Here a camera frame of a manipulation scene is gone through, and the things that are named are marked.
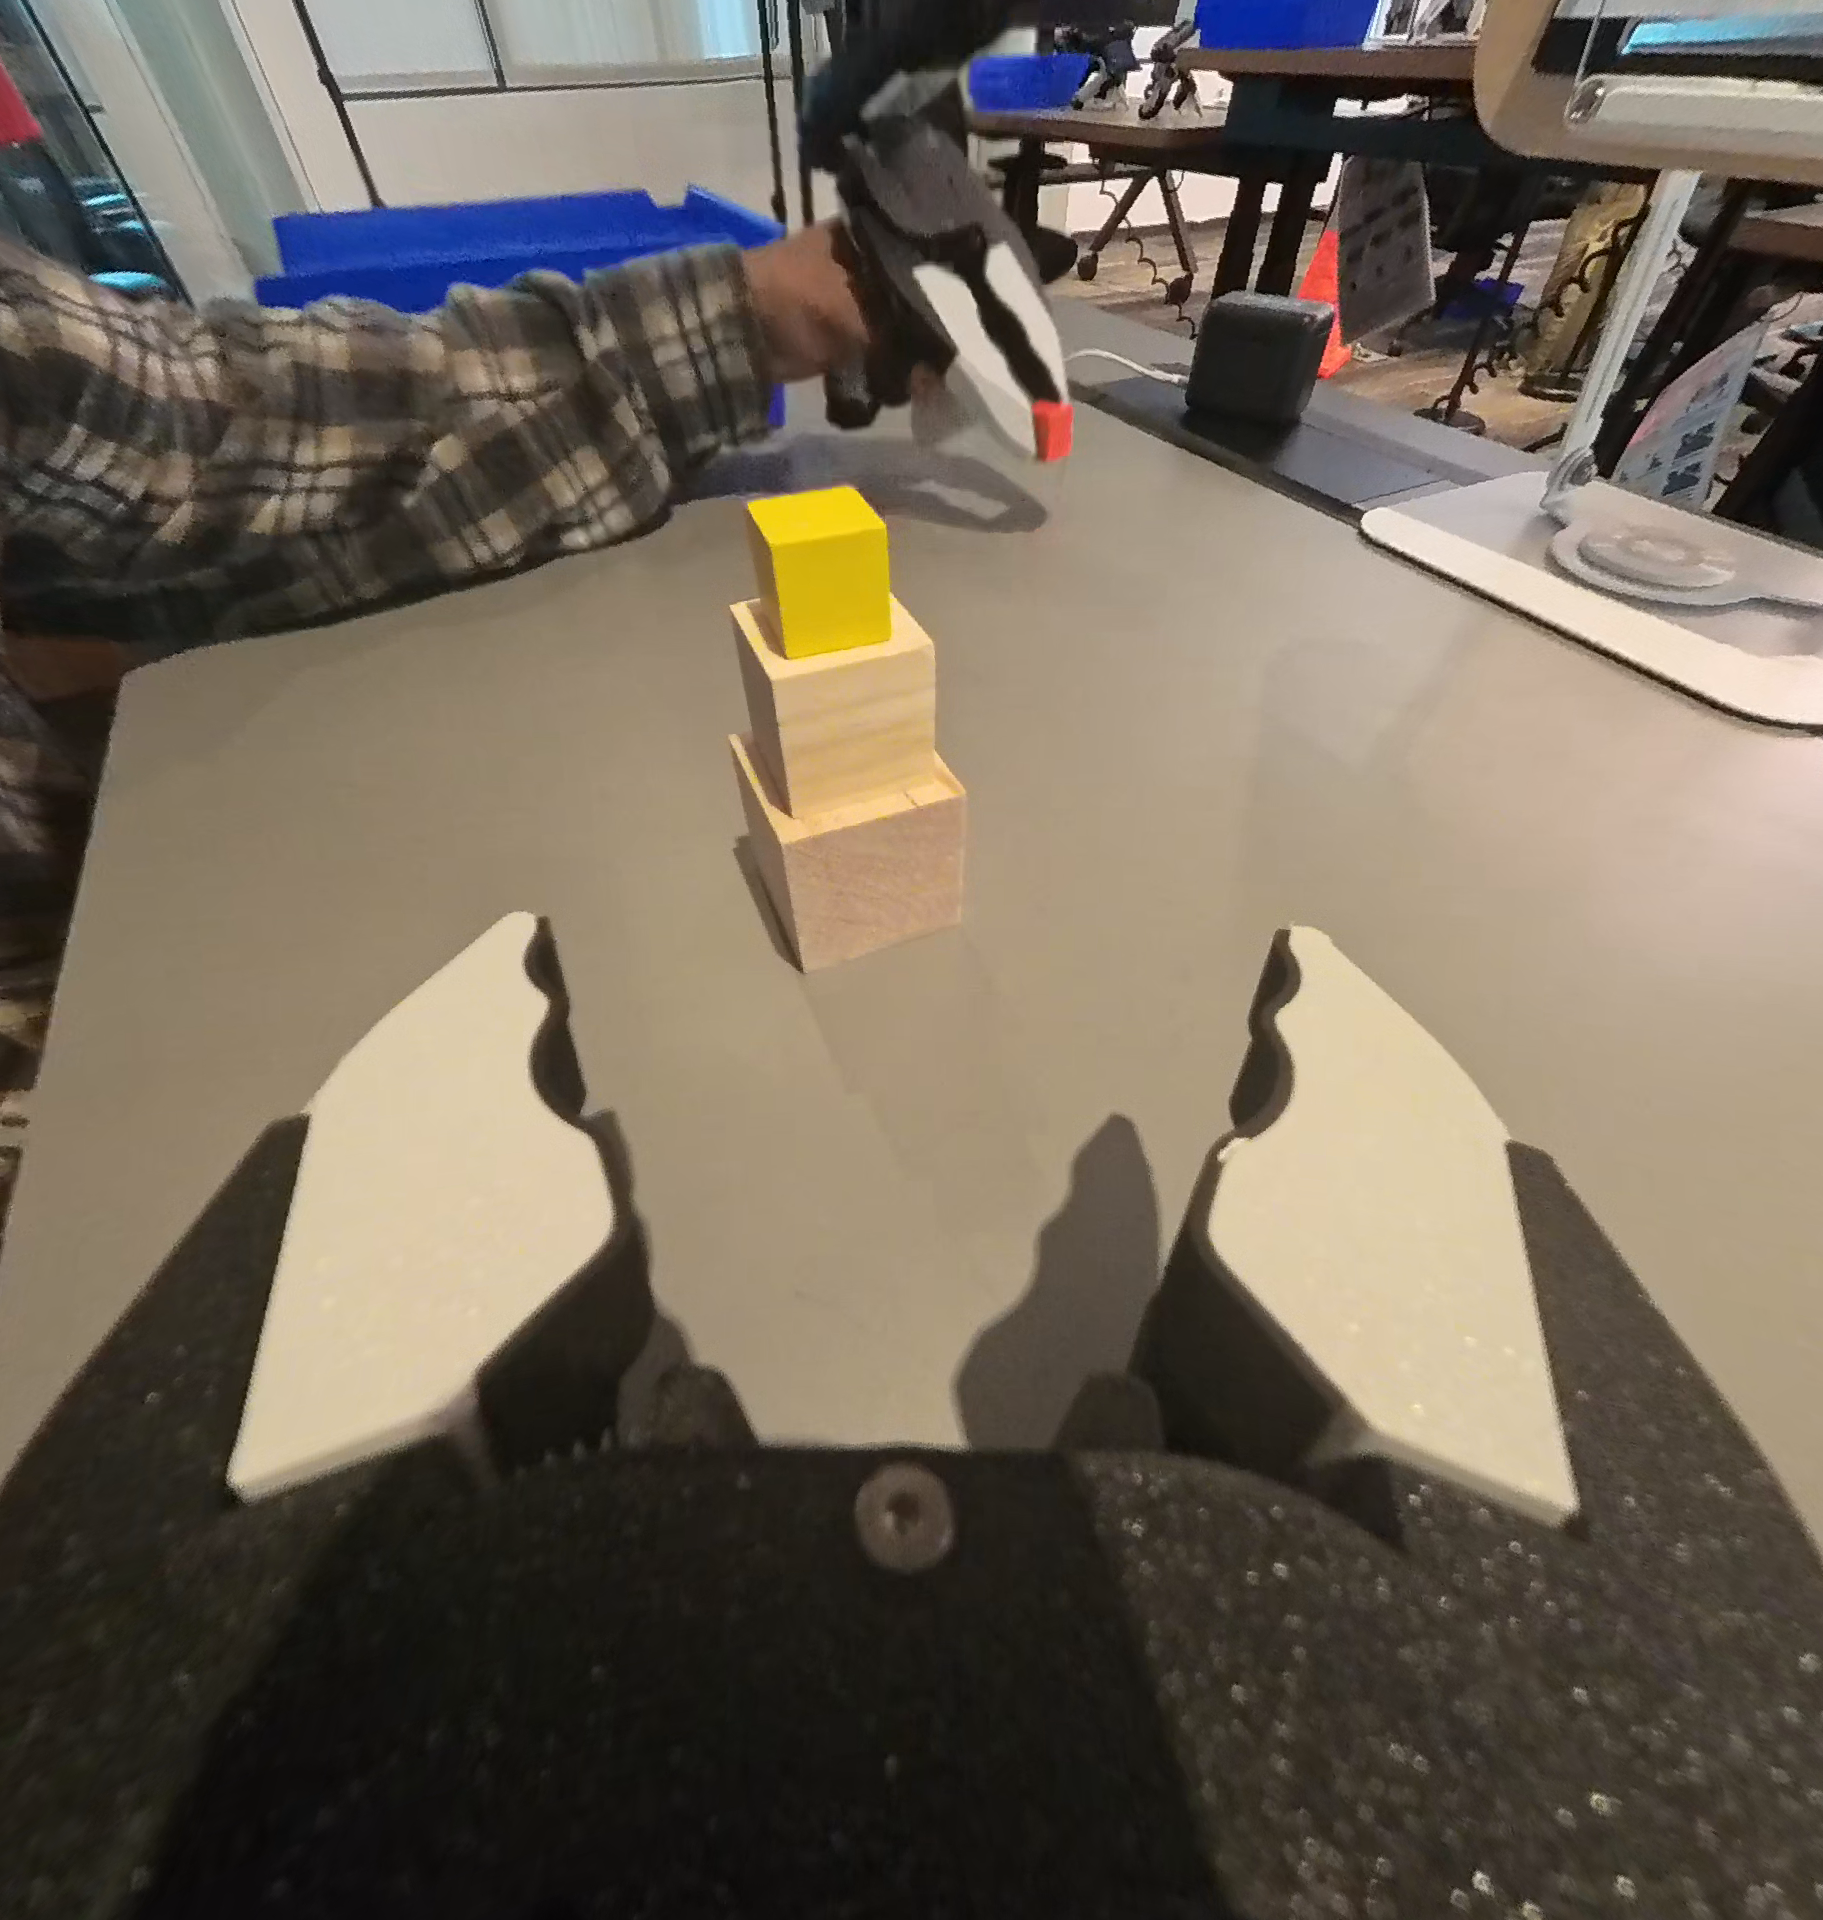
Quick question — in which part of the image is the black office chair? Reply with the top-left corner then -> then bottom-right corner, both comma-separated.
985,141 -> 1081,290

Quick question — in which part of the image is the large blue plastic bin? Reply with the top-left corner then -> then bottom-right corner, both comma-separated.
251,182 -> 789,430

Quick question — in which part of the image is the blue plastic crate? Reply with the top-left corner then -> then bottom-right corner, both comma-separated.
1195,0 -> 1377,49

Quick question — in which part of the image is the black cable tray strip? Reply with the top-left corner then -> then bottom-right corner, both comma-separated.
1067,366 -> 1497,510

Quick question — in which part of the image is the small black toy robot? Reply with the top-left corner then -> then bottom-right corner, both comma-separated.
1067,21 -> 1205,121

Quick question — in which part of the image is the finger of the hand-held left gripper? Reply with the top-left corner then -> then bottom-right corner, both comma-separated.
915,263 -> 1073,456
907,355 -> 1033,456

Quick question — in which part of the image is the yellow wooden cube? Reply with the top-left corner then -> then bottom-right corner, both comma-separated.
745,483 -> 895,662

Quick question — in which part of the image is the person's left forearm plaid sleeve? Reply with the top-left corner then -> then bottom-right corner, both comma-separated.
0,209 -> 777,647

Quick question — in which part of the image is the orange traffic cone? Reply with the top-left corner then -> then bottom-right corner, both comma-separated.
1293,224 -> 1355,380

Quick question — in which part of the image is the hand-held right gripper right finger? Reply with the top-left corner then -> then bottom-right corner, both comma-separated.
1133,923 -> 1583,1529

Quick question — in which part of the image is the printed paper sign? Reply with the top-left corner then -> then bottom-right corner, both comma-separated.
1331,153 -> 1435,339

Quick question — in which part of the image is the medium wooden cube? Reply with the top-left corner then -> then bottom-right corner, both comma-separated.
727,595 -> 937,820

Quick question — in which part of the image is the white tablet stand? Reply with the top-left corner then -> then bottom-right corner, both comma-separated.
1361,163 -> 1823,731

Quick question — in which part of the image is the person's left hand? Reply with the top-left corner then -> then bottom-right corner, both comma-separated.
739,222 -> 863,388

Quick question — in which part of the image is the tablet screen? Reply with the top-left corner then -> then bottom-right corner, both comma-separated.
1473,0 -> 1823,189

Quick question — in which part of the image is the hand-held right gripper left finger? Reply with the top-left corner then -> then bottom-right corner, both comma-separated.
225,910 -> 657,1505

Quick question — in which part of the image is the large wooden cube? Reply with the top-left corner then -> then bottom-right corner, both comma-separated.
725,731 -> 969,973

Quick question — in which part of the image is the black cube-shaped device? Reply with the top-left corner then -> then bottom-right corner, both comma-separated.
1183,287 -> 1339,422

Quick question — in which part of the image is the small blue plastic bin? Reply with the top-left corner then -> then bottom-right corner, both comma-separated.
967,52 -> 1093,114

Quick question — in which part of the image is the person's plaid shirt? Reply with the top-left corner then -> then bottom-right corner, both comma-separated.
0,569 -> 117,1381

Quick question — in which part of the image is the dark wooden desk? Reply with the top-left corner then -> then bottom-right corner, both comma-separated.
971,43 -> 1483,301

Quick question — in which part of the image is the printed leaflet card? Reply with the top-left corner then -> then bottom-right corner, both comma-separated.
1607,321 -> 1767,504

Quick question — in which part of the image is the black metal stand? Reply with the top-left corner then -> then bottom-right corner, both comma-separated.
753,0 -> 829,228

